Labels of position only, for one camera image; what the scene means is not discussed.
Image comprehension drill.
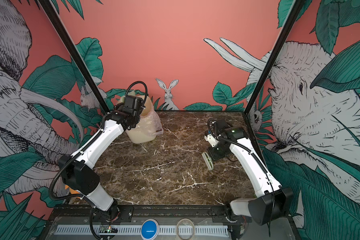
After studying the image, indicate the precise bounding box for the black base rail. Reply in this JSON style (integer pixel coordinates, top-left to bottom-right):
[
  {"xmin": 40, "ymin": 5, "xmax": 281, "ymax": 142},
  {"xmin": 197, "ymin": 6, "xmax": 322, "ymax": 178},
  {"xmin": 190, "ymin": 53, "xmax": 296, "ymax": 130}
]
[{"xmin": 50, "ymin": 205, "xmax": 252, "ymax": 225}]

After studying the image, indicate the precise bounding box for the black left frame post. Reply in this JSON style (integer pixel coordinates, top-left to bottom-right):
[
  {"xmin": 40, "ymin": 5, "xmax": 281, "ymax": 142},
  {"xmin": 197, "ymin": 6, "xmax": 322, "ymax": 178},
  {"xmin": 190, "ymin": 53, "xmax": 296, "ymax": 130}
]
[{"xmin": 38, "ymin": 0, "xmax": 110, "ymax": 113}]

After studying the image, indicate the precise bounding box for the cream trash bin with bag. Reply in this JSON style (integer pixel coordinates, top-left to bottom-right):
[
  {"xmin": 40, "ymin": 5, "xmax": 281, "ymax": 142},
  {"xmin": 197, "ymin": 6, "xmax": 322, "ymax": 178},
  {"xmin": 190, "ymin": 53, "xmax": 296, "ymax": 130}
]
[{"xmin": 125, "ymin": 98, "xmax": 163, "ymax": 144}]

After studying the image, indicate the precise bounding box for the black frame post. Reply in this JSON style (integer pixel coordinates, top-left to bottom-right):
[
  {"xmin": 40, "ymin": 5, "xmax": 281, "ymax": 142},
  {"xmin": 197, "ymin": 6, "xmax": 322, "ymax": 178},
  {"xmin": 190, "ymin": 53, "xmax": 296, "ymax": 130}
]
[
  {"xmin": 244, "ymin": 0, "xmax": 305, "ymax": 116},
  {"xmin": 38, "ymin": 0, "xmax": 110, "ymax": 113}
]

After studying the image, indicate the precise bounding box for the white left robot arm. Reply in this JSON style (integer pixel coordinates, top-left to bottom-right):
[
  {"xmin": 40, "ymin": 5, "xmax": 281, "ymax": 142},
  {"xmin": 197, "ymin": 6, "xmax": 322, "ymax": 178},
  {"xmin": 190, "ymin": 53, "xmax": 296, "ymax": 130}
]
[{"xmin": 49, "ymin": 90, "xmax": 149, "ymax": 222}]

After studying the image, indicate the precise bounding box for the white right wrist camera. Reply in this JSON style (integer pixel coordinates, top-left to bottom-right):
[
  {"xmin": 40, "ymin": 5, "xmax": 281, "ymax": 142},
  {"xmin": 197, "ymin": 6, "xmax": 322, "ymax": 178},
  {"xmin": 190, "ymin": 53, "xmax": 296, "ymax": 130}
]
[{"xmin": 204, "ymin": 134, "xmax": 219, "ymax": 147}]

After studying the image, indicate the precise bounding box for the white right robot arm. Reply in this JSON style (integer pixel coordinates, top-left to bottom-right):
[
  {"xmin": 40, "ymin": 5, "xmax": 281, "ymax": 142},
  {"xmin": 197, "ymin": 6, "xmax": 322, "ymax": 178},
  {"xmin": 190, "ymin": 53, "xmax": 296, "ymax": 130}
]
[{"xmin": 202, "ymin": 119, "xmax": 293, "ymax": 226}]

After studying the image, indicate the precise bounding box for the black right frame post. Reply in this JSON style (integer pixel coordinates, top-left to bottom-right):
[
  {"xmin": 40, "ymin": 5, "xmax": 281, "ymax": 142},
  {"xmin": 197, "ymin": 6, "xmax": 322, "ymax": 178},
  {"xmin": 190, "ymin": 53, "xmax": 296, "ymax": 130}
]
[{"xmin": 244, "ymin": 0, "xmax": 305, "ymax": 116}]

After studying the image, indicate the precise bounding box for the small circuit board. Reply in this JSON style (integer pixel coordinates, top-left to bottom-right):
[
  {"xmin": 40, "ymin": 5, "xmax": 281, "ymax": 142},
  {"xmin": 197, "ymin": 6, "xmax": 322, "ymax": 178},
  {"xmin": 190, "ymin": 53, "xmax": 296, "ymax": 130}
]
[{"xmin": 99, "ymin": 225, "xmax": 119, "ymax": 234}]

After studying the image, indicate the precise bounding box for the pale green hand brush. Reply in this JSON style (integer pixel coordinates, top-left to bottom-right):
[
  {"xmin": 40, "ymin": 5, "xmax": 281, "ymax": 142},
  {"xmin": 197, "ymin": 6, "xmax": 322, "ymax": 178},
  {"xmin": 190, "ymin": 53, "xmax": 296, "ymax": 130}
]
[{"xmin": 202, "ymin": 152, "xmax": 214, "ymax": 171}]

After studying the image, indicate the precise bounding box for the orange duck toy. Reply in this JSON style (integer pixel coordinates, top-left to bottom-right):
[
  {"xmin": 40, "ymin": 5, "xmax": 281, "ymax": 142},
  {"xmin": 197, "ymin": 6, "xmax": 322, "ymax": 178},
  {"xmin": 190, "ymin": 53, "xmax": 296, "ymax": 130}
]
[{"xmin": 65, "ymin": 185, "xmax": 79, "ymax": 195}]

